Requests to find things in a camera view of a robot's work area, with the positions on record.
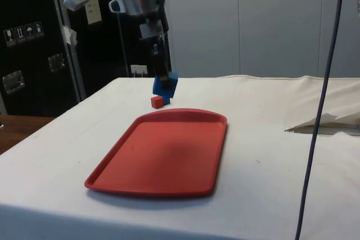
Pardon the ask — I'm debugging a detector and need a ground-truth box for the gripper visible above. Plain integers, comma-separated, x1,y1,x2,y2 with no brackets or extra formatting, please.
151,36,172,88

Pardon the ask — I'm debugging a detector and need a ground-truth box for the large blue cube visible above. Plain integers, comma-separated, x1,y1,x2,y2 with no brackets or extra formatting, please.
152,71,179,99

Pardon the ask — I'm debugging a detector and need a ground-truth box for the red tray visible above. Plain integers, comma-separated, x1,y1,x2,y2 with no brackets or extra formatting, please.
84,107,229,200

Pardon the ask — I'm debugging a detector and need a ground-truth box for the small red cube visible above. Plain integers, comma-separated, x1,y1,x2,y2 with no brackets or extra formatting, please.
150,96,165,109

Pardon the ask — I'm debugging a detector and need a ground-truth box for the black cabinet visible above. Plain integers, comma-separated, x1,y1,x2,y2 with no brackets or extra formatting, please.
0,0,126,117

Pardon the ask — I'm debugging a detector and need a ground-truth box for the white wall socket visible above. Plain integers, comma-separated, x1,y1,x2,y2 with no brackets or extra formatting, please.
130,64,149,75

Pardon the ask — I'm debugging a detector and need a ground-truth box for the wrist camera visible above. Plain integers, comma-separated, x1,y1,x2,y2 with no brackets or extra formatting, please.
139,22,164,39

